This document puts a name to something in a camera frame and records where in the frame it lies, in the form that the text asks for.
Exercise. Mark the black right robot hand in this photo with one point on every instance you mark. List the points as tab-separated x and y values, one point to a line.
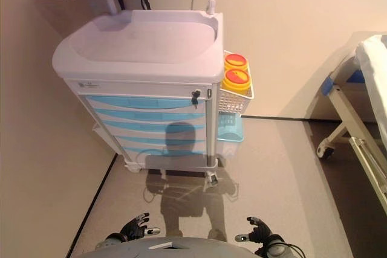
260	234

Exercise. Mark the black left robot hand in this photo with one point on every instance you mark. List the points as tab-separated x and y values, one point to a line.
134	229

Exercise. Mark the blue-front cart drawer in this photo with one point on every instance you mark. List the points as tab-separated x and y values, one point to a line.
136	126
139	140
136	103
145	116
136	150

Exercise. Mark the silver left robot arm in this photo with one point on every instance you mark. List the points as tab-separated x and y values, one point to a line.
110	241

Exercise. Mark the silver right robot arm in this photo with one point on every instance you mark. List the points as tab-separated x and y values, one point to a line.
276	250

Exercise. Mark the cart caster wheel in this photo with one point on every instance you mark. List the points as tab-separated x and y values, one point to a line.
212	179

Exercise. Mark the translucent white bin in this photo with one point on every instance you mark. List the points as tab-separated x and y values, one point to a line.
226	149

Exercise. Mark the bed caster wheel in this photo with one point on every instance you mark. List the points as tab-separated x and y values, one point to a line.
326	152

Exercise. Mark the light blue waste bin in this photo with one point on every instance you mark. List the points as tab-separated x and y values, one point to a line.
229	132

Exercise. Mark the white mesh basket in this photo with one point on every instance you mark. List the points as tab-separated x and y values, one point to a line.
232	101

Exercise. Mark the black cart keys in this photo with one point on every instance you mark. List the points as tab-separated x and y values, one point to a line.
196	94

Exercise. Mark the yellow sharps container red lid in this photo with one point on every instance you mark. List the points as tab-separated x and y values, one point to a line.
236	60
236	78

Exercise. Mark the white medical cart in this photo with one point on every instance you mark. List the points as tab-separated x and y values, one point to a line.
136	43

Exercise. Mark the white bed mattress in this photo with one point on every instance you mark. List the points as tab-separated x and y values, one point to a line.
375	67

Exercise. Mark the white hospital bed frame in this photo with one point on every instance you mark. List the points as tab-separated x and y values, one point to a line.
347	125

